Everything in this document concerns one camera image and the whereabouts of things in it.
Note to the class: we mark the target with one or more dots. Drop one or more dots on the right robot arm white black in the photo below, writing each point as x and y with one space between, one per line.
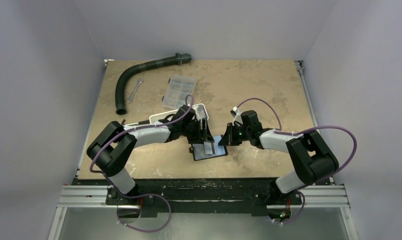
311 157

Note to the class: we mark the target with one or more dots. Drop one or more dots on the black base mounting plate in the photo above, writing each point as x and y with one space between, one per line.
253 196

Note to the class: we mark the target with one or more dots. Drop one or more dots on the silver grey credit card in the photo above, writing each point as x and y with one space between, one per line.
209 148

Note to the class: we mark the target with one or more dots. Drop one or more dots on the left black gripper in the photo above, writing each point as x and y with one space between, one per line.
199 137

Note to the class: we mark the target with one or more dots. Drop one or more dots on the black leather card holder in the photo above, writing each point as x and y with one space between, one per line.
198 153

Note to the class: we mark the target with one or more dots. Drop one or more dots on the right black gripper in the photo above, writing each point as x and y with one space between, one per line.
233 134

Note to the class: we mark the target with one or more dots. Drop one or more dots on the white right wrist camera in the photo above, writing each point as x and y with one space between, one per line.
236 114

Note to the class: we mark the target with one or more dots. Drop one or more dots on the white rectangular tray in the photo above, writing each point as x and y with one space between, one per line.
200 111

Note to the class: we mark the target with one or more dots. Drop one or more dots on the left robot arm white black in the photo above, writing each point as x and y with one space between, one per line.
111 149

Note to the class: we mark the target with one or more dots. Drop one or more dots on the clear plastic screw box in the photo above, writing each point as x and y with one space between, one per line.
179 87

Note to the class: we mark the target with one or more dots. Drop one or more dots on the small black hammer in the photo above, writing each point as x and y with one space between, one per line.
143 122

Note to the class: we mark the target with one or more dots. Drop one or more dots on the silver wrench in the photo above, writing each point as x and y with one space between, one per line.
129 100

